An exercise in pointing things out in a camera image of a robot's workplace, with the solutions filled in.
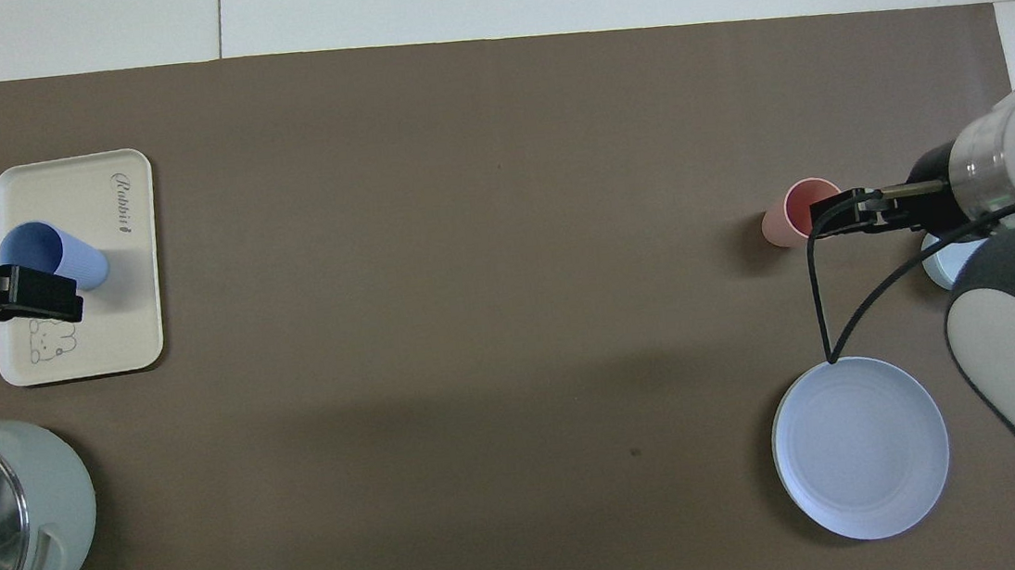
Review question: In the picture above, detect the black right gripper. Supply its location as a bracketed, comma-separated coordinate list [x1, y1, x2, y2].
[800, 139, 970, 247]

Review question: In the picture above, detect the brown table mat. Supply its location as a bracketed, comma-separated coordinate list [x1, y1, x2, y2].
[0, 0, 1015, 570]

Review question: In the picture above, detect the pink plastic cup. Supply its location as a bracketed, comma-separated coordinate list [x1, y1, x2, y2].
[757, 175, 848, 251]

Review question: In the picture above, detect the blue round plate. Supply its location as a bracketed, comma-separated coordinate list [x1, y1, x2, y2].
[764, 348, 958, 549]

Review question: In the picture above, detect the cream rabbit print tray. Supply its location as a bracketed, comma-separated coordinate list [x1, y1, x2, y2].
[0, 146, 172, 389]

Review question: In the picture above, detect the light blue bowl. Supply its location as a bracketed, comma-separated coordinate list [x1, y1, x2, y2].
[918, 225, 995, 295]

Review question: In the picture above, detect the blue plastic cup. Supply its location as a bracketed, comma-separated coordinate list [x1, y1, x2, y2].
[0, 214, 112, 300]

